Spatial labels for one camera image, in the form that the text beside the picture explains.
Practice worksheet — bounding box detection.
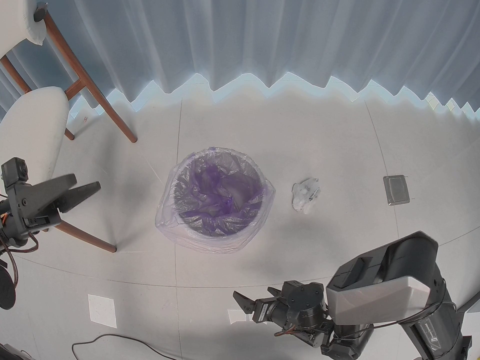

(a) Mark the white trash bin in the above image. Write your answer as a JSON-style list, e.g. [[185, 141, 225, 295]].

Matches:
[[172, 153, 264, 240]]

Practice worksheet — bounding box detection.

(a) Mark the purple plastic bag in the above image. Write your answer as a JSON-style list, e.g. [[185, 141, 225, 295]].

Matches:
[[155, 146, 276, 254]]

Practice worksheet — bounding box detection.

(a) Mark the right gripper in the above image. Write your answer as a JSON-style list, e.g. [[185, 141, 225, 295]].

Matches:
[[233, 286, 292, 326]]

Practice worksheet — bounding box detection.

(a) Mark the clear plastic wrapper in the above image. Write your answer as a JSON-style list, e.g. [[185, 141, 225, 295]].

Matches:
[[292, 178, 321, 215]]

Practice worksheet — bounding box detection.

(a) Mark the white cushioned wooden chair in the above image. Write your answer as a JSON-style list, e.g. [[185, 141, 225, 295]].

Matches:
[[0, 0, 138, 253]]

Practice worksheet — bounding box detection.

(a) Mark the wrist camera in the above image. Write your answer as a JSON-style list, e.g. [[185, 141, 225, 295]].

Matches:
[[1, 158, 30, 192], [281, 280, 304, 299]]

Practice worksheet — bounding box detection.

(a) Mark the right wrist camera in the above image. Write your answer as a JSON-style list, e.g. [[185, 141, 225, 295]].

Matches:
[[281, 280, 304, 299]]

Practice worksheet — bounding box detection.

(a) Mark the black cable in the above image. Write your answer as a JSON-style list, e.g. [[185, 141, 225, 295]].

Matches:
[[71, 333, 162, 360]]

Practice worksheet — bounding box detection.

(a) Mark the pale blue curtain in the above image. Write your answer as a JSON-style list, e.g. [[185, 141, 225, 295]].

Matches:
[[0, 0, 480, 113]]

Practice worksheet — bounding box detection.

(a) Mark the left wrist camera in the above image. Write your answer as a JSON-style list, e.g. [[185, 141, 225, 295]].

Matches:
[[1, 158, 30, 192]]

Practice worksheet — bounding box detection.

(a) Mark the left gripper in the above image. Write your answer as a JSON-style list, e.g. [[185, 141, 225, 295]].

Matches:
[[0, 173, 101, 247]]

